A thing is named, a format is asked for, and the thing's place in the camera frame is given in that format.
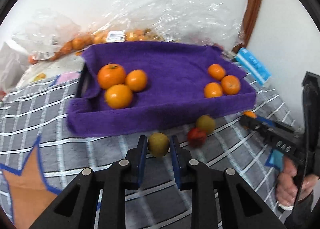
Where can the brown wooden door frame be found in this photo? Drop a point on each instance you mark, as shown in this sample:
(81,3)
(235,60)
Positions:
(248,23)

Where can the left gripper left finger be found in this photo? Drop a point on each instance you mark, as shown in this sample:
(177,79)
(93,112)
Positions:
(97,199)

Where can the clear bag of kumquats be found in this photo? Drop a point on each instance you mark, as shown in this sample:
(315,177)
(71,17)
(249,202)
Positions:
(141,20)

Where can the fruit printed carton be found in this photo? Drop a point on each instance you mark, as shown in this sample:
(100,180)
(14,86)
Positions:
(68,63)

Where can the small orange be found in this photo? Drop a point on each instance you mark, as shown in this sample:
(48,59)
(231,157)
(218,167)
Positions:
(213,90)
(249,114)

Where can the clear bag of oranges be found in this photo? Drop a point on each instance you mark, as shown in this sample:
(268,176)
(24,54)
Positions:
(50,35)

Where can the purple towel covered tray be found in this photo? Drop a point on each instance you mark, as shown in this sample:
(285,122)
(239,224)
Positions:
(177,74)

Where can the oval orange kumquat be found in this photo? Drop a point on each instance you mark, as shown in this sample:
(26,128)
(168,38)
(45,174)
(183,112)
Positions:
(136,80)

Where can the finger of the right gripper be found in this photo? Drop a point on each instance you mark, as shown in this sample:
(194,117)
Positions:
(252,122)
(283,141)

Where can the smooth orange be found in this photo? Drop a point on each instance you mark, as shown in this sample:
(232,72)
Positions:
(230,85)
(119,96)

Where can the blue tissue pack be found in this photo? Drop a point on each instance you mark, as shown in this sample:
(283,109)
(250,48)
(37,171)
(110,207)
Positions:
(254,66)

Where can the bumpy orange tangerine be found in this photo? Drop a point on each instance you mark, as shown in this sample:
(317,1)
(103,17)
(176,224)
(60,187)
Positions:
(216,71)

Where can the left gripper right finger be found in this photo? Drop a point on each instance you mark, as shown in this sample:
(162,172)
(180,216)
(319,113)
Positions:
(219,196)

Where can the small yellow-green fruit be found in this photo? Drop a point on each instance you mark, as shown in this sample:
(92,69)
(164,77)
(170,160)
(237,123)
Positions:
(158,144)

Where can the orange tangerine with stem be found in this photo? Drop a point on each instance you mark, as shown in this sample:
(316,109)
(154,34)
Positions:
(110,75)

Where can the small red apple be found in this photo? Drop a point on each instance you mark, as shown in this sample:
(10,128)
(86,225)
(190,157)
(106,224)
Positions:
(196,137)

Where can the clear bag red fruits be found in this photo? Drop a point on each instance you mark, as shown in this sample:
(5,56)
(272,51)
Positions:
(207,25)

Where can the yellow-green round fruit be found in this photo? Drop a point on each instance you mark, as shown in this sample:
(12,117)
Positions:
(206,124)

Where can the person's right hand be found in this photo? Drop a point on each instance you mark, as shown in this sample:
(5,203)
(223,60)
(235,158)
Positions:
(286,190)

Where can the white plastic bag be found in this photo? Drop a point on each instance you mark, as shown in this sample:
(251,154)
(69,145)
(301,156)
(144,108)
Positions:
(13,65)

